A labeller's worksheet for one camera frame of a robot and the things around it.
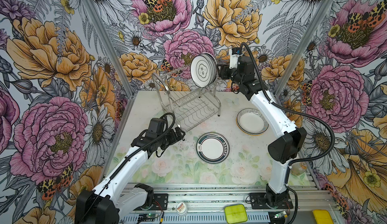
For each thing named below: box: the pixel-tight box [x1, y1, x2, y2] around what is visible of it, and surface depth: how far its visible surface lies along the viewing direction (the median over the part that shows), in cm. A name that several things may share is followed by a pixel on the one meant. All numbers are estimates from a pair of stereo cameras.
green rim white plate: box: [196, 132, 231, 164], surface depth 93 cm
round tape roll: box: [176, 202, 188, 216], surface depth 65 cm
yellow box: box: [312, 209, 335, 224], surface depth 71 cm
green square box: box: [224, 203, 248, 224], surface depth 72 cm
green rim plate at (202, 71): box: [190, 54, 217, 88], surface depth 87 cm
